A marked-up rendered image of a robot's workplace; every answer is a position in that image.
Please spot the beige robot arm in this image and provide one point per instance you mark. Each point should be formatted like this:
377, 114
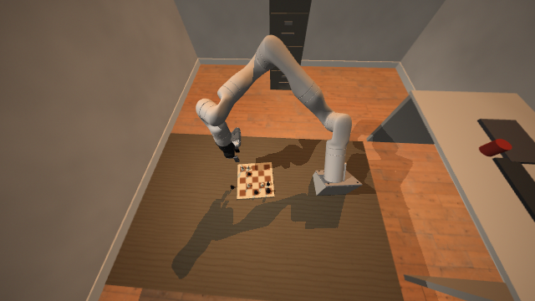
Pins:
270, 53

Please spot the chessboard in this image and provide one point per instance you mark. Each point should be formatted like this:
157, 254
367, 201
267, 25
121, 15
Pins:
260, 172

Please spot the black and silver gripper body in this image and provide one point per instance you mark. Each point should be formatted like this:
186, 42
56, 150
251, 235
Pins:
228, 144

